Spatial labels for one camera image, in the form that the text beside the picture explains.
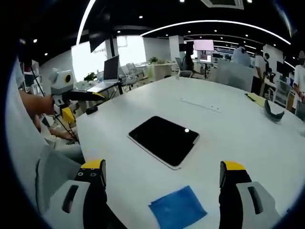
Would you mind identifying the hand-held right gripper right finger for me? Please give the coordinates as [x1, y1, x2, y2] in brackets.
[218, 160, 282, 229]

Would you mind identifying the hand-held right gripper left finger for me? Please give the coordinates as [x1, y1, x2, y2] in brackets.
[44, 159, 127, 229]

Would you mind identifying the blue cleaning cloth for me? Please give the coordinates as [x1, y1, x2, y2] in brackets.
[148, 185, 208, 229]

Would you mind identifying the black tablet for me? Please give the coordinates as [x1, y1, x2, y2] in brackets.
[128, 115, 200, 170]

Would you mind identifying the open laptop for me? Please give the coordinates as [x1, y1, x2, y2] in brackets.
[87, 55, 121, 94]

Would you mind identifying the person's white shirt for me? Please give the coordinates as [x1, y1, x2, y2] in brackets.
[6, 59, 84, 215]

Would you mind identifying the dark grey curved object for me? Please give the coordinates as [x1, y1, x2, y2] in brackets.
[264, 99, 285, 123]

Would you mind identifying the grey office chair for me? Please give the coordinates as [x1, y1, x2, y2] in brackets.
[174, 57, 194, 78]

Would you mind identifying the white office chair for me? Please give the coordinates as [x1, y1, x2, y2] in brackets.
[273, 79, 293, 106]

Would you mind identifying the grey desk partition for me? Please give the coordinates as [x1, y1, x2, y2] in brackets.
[216, 59, 254, 93]

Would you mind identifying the pink display screen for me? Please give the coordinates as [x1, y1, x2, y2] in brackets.
[193, 39, 215, 52]

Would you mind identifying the black cable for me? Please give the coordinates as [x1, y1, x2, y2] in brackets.
[30, 65, 81, 145]

